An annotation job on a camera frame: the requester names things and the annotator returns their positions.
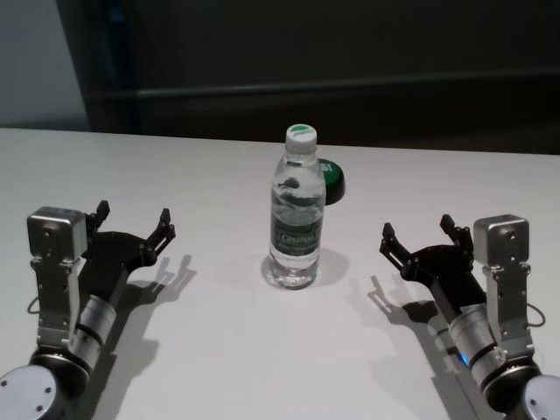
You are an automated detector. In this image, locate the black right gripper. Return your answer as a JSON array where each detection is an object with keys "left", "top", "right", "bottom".
[{"left": 379, "top": 213, "right": 488, "bottom": 315}]

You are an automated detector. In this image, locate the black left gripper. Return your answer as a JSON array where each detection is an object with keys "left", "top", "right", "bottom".
[{"left": 78, "top": 199, "right": 177, "bottom": 302}]

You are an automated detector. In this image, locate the clear water bottle green label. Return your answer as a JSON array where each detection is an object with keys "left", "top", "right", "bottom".
[{"left": 262, "top": 123, "right": 327, "bottom": 290}]

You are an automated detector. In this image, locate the green YES button black base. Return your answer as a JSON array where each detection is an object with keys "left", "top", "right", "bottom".
[{"left": 318, "top": 159, "right": 348, "bottom": 207}]

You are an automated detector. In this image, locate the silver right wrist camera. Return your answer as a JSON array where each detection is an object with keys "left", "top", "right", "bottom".
[{"left": 472, "top": 213, "right": 531, "bottom": 347}]

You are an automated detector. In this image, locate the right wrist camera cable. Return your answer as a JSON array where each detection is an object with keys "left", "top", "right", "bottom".
[{"left": 526, "top": 302, "right": 549, "bottom": 330}]

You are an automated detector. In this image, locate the grey horizontal rail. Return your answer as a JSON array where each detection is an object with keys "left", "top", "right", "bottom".
[{"left": 135, "top": 81, "right": 560, "bottom": 99}]

